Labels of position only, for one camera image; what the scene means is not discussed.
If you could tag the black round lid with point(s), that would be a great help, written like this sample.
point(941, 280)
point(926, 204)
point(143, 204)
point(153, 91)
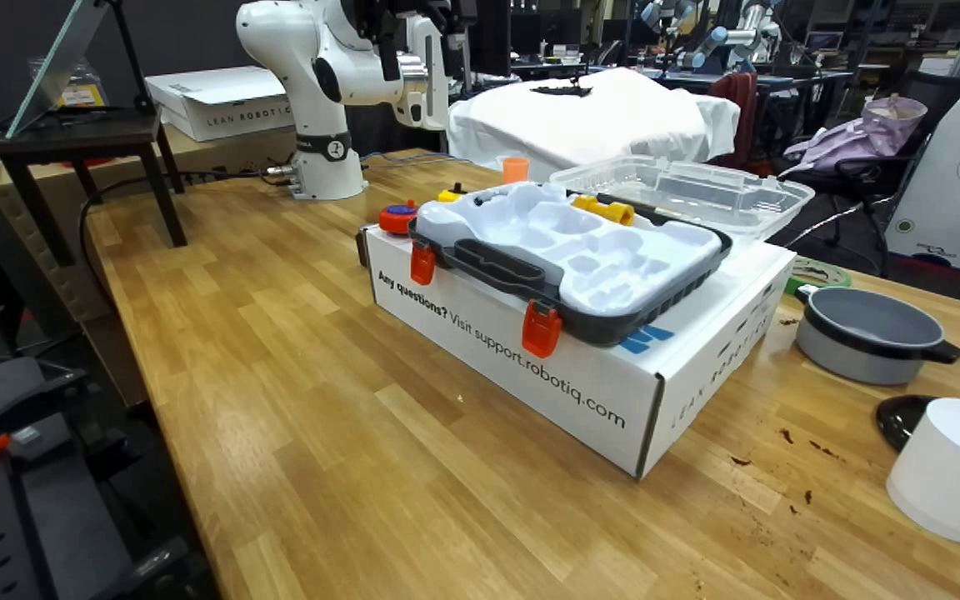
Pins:
point(898, 419)

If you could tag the orange plastic cup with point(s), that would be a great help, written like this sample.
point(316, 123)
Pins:
point(515, 170)

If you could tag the white cloth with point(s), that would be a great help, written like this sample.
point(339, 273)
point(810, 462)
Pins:
point(607, 113)

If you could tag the yellow toy object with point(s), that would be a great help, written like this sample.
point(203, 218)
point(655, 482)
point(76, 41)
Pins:
point(447, 193)

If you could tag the black side table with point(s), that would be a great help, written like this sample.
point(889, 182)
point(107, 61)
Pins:
point(85, 139)

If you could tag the red and blue toy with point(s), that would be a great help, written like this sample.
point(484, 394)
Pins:
point(398, 218)

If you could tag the white cylindrical container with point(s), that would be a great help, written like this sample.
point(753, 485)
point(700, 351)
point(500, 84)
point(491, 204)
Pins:
point(926, 482)

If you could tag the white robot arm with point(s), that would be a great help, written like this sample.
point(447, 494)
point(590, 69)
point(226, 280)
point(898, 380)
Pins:
point(334, 54)

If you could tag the white cardboard box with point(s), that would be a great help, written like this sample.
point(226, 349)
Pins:
point(628, 401)

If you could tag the purple cloth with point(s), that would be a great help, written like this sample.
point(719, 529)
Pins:
point(879, 132)

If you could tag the yellow toy tool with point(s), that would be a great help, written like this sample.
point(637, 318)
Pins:
point(610, 210)

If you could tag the flat white box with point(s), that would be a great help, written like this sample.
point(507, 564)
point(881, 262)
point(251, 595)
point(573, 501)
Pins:
point(227, 100)

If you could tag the grey pot with handle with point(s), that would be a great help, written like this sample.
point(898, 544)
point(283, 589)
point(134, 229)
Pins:
point(868, 338)

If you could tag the clear plastic case lid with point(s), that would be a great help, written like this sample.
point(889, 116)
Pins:
point(736, 200)

